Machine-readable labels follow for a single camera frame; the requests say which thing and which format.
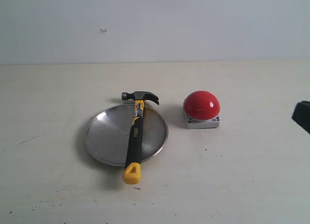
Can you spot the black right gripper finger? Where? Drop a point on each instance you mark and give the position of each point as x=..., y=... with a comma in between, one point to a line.
x=301, y=115

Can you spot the yellow black claw hammer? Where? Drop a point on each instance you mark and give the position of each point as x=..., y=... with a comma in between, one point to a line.
x=132, y=169

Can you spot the red dome push button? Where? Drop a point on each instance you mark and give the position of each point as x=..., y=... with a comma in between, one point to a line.
x=201, y=110

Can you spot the round steel plate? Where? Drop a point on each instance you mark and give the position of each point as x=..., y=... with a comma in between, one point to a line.
x=106, y=137

